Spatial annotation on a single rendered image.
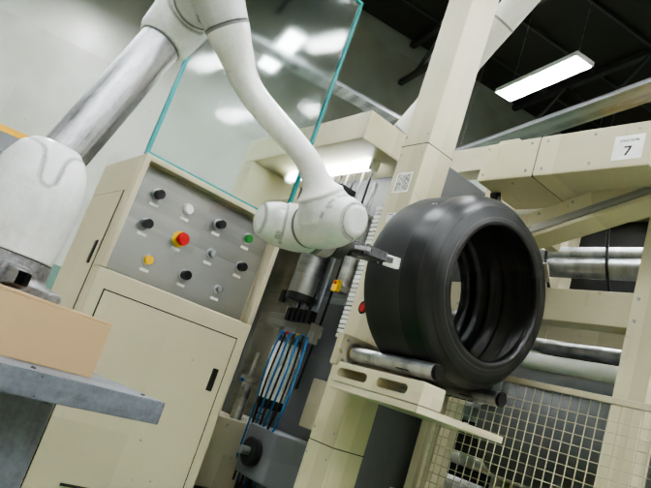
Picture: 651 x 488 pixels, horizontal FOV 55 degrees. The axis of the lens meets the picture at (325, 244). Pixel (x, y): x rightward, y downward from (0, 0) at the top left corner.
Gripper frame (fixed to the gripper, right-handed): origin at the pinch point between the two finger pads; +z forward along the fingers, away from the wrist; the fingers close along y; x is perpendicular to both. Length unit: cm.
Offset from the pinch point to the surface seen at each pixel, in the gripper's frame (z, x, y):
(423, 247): 4.8, -5.0, -6.9
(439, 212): 9.8, -16.1, -5.3
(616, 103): 489, -292, 230
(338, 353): 8.0, 26.9, 22.8
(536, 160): 56, -48, 1
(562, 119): 502, -290, 303
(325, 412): 16, 46, 34
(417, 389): 8.5, 31.2, -10.1
